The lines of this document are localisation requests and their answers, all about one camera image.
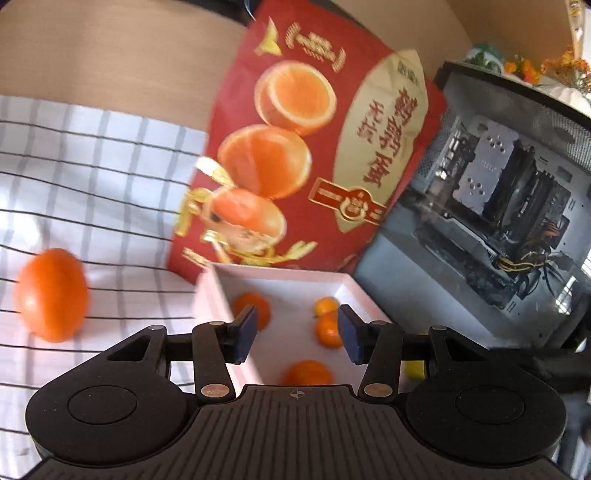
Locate pink cardboard box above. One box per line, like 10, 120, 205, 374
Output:
193, 262, 430, 386

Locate red snack bag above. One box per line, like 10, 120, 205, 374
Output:
167, 0, 448, 284

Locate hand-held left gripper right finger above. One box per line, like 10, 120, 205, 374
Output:
337, 304, 482, 403

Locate yellow dried flowers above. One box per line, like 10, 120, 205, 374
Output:
540, 44, 591, 93

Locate large orange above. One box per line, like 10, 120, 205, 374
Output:
13, 248, 89, 343

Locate small orange mandarin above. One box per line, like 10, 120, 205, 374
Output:
280, 360, 334, 386
314, 296, 340, 318
231, 292, 272, 330
314, 314, 345, 350

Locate white black checked tablecloth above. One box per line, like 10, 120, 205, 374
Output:
0, 95, 218, 480

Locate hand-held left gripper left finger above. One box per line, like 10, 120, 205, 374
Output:
106, 305, 259, 403

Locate orange artificial flowers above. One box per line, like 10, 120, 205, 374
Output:
503, 55, 541, 86

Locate black glass computer case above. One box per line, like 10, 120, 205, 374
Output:
353, 59, 591, 352

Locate green white ornament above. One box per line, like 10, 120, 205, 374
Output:
464, 42, 504, 75

